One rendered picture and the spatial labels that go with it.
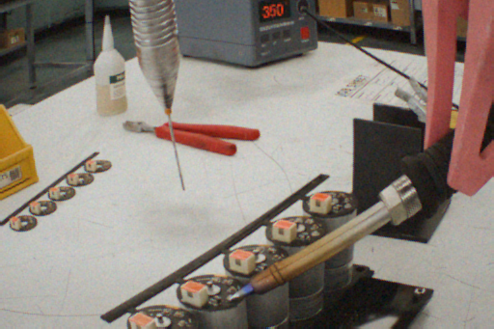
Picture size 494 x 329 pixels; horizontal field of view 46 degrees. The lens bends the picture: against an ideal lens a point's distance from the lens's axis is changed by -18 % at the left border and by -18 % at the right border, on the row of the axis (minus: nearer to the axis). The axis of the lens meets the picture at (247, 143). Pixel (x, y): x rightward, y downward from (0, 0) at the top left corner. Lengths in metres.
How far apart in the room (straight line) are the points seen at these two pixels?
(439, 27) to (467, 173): 0.05
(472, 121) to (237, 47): 0.56
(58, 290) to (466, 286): 0.23
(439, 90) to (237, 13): 0.53
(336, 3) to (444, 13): 4.45
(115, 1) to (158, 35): 6.22
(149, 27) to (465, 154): 0.11
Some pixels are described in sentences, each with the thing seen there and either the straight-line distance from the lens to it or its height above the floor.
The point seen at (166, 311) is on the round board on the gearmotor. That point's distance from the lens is 0.22.
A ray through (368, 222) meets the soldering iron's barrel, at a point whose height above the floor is 0.84.
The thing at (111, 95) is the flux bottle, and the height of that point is 0.77.
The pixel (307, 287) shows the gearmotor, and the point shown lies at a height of 0.79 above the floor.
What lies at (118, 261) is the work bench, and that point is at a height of 0.75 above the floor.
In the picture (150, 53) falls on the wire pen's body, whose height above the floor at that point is 0.91.
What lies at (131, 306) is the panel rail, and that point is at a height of 0.81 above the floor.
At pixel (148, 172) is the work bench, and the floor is 0.75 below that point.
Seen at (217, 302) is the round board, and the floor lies 0.81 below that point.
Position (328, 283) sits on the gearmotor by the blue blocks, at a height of 0.78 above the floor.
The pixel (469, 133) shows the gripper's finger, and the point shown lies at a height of 0.87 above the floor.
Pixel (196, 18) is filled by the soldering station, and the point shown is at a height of 0.81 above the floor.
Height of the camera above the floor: 0.94
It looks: 21 degrees down
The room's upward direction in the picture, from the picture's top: 3 degrees counter-clockwise
